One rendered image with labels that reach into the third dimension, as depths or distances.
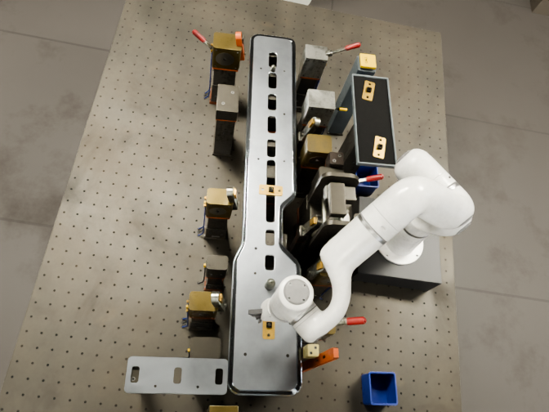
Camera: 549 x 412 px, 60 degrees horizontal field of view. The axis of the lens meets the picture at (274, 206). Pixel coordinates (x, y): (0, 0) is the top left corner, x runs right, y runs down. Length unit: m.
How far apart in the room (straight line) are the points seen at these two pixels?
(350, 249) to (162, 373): 0.70
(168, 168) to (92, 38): 1.56
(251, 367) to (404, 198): 0.73
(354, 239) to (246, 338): 0.58
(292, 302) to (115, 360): 0.88
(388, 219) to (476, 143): 2.44
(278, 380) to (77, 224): 0.97
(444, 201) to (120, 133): 1.41
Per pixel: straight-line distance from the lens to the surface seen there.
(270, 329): 1.53
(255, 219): 1.63
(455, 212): 1.20
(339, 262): 1.10
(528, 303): 3.19
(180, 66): 2.33
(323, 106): 1.77
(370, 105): 1.77
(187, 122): 2.15
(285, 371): 1.53
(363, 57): 1.89
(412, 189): 1.08
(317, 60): 1.97
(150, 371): 1.51
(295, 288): 1.12
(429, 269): 1.96
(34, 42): 3.44
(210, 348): 1.53
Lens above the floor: 2.50
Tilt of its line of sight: 65 degrees down
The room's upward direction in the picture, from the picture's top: 22 degrees clockwise
